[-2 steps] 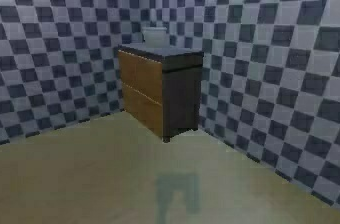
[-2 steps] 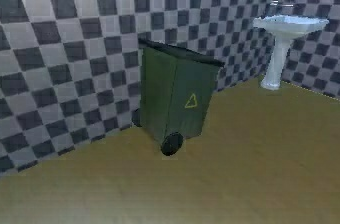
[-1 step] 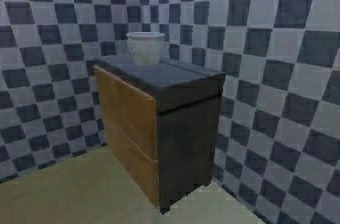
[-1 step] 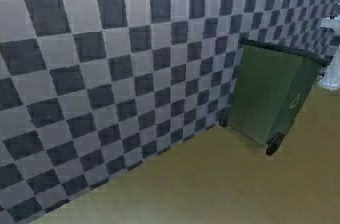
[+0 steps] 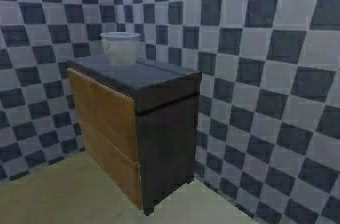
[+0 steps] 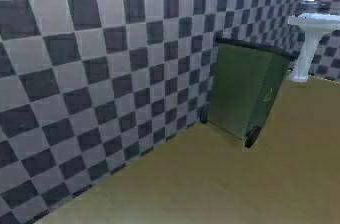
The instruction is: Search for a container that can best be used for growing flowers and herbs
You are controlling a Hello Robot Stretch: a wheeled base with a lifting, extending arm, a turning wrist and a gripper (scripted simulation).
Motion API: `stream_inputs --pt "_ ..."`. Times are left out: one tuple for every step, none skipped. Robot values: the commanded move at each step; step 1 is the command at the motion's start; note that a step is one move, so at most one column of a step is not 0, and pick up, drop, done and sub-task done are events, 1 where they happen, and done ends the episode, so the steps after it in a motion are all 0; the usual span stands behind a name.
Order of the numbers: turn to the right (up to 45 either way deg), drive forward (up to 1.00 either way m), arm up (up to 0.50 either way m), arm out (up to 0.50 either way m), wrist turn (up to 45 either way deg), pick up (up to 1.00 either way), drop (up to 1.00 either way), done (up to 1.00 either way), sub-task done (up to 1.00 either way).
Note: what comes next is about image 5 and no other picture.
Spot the dark cabinet with wooden drawers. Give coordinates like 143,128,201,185
65,55,203,216

